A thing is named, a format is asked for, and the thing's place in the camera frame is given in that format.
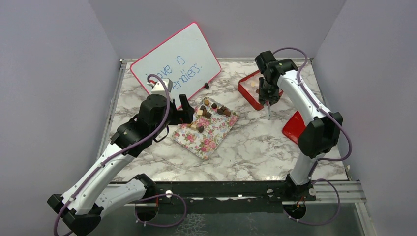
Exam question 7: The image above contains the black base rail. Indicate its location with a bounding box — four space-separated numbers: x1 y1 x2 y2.
107 174 317 216

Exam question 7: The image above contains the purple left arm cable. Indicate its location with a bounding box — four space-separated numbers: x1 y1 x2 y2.
53 74 188 236

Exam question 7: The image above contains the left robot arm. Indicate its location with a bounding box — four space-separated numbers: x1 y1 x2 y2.
47 94 195 236

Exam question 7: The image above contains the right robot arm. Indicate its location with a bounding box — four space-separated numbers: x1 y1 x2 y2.
255 51 343 200

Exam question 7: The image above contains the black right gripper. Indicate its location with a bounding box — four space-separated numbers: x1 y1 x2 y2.
259 76 280 106

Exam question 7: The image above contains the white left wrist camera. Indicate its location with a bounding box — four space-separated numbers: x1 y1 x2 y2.
151 79 173 97

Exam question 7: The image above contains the red chocolate box base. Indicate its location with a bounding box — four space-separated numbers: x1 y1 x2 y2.
238 70 267 111

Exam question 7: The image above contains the floral rectangular tray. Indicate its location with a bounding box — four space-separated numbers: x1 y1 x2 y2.
172 97 239 160

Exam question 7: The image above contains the white board pink frame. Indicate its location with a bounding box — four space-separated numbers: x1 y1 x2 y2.
130 22 221 108

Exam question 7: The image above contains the red box lid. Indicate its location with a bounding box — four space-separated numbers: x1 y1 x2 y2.
282 111 306 144

